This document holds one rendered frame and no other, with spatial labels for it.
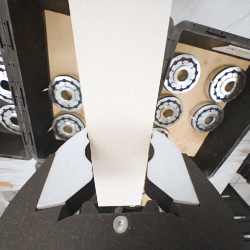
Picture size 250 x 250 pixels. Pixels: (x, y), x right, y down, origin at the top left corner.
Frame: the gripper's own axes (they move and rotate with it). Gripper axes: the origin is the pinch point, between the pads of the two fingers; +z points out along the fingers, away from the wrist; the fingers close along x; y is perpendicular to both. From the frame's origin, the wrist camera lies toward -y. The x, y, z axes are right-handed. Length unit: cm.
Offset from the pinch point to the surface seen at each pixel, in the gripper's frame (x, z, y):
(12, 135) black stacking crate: -37.6, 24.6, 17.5
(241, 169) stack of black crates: 112, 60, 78
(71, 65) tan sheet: -13.3, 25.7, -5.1
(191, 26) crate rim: 13.0, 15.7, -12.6
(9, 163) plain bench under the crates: -62, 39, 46
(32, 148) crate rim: -24.3, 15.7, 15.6
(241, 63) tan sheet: 35.0, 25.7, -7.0
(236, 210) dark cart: 127, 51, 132
